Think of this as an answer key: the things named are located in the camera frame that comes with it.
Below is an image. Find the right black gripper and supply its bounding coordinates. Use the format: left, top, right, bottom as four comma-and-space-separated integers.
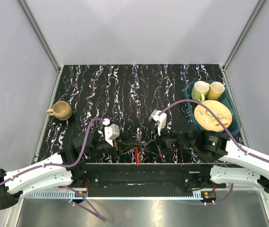
143, 123, 195, 157

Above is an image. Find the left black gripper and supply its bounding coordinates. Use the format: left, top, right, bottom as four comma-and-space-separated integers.
84, 131, 141, 158

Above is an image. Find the red grey key holder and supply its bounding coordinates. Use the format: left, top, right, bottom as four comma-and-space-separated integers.
134, 133, 147, 166

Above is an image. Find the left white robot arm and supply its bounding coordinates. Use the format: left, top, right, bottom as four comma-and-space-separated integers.
0, 132, 143, 210

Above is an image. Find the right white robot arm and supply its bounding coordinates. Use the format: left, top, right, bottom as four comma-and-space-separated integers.
151, 120, 269, 194

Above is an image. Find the black base bar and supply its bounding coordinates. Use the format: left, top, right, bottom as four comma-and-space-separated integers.
76, 163, 217, 198

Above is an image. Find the cream patterned plate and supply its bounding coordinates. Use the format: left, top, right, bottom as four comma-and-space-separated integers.
194, 100, 233, 132

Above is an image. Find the tan ceramic mug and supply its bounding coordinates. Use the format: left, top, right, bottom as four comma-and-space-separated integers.
46, 101, 72, 121

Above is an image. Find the light green mug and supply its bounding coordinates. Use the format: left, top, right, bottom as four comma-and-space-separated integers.
191, 81, 210, 103

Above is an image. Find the yellow mug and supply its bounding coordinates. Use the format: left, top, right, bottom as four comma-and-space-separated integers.
206, 81, 225, 100

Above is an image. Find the teal plastic bin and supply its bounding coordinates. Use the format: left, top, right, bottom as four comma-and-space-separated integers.
182, 81, 241, 136

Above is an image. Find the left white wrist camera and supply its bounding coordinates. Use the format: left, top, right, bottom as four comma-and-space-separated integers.
104, 124, 120, 147

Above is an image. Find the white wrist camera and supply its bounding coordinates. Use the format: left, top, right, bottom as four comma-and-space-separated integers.
149, 110, 167, 136
104, 124, 120, 147

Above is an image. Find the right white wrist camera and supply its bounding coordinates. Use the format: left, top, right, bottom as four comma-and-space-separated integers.
149, 110, 167, 136

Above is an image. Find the purple floor cable left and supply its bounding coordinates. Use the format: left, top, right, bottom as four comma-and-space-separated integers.
61, 185, 107, 223

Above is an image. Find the purple floor cable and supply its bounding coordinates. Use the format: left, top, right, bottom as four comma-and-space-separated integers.
61, 185, 107, 223
179, 182, 236, 206

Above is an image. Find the purple floor cable right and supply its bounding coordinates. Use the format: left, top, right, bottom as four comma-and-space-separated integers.
179, 182, 236, 206

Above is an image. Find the left aluminium frame post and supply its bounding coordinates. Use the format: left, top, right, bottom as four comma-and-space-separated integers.
17, 0, 61, 72

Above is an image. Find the aluminium frame post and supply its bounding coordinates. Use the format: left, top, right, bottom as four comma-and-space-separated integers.
17, 0, 61, 72
222, 0, 268, 71

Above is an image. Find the right aluminium frame post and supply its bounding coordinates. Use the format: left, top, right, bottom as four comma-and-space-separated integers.
222, 0, 268, 71

